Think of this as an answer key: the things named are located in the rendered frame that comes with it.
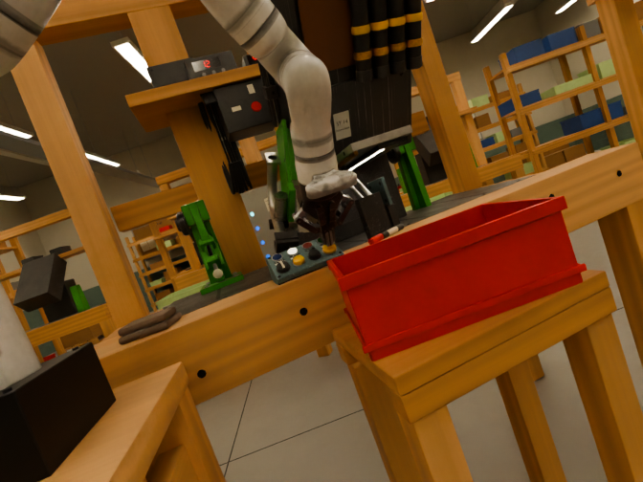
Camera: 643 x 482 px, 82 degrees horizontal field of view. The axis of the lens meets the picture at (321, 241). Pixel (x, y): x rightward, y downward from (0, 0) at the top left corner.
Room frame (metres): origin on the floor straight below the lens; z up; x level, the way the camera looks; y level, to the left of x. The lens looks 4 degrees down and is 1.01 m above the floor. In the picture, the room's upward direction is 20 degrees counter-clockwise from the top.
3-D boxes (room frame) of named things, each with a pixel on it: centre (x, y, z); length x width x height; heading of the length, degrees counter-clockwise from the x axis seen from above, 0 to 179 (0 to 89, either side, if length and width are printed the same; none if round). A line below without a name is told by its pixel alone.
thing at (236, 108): (1.29, 0.09, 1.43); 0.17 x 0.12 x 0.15; 104
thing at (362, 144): (1.04, -0.16, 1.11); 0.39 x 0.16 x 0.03; 14
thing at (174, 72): (1.26, 0.27, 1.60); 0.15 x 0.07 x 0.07; 104
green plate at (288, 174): (1.04, -0.01, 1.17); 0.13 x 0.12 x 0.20; 104
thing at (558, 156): (9.20, -6.15, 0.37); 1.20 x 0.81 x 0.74; 95
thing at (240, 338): (0.85, -0.13, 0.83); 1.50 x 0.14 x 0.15; 104
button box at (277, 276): (0.78, 0.05, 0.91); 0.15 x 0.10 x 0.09; 104
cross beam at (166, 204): (1.48, 0.03, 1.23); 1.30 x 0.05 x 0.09; 104
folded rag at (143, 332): (0.73, 0.38, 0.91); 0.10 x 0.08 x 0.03; 91
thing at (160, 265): (10.38, 3.52, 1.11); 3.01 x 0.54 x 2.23; 93
